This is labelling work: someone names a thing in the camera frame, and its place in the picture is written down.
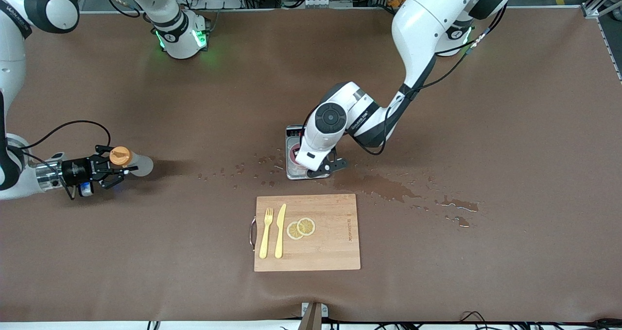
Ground clear sauce bottle orange cap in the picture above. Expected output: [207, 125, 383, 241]
[109, 146, 155, 178]

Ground pink plastic cup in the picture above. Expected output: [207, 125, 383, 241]
[288, 143, 316, 171]

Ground silver digital kitchen scale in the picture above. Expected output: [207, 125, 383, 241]
[285, 124, 331, 180]

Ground wooden cutting board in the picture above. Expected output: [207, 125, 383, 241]
[249, 194, 361, 272]

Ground brown table mat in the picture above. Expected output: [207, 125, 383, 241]
[0, 7, 622, 323]

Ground yellow plastic knife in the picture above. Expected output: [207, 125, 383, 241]
[275, 203, 287, 259]

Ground yellow plastic fork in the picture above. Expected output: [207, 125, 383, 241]
[259, 208, 274, 260]

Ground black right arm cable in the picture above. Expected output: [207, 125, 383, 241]
[19, 120, 111, 199]

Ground metal table edge bracket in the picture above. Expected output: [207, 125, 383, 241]
[299, 302, 328, 330]

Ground black cables bundle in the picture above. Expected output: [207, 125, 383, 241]
[457, 311, 622, 330]

